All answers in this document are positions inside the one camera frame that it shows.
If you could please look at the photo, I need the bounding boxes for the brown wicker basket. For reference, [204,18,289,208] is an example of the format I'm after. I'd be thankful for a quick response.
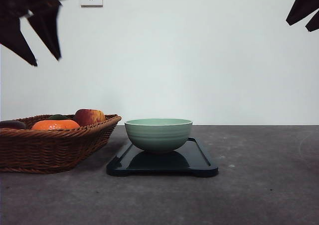
[0,114,122,174]

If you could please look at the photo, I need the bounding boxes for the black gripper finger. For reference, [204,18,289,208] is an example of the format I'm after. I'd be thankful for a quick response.
[0,16,37,66]
[286,0,319,25]
[29,4,62,60]
[305,11,319,32]

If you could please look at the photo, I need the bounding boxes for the light green ribbed bowl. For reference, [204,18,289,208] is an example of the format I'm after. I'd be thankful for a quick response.
[125,118,193,153]

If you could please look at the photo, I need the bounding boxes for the dark blue rectangular tray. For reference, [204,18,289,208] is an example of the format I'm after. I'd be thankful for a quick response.
[106,137,219,177]

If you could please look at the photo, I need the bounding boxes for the red yellow apple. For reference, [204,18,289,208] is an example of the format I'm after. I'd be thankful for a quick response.
[75,109,105,126]

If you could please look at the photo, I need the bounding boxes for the dark green fruit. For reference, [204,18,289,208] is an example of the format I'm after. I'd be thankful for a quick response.
[48,114,68,120]

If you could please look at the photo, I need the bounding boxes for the orange tangerine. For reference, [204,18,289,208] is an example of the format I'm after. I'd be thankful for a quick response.
[31,120,80,130]

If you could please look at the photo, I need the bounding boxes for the dark purple fruit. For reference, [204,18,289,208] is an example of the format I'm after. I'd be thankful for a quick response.
[0,120,26,129]

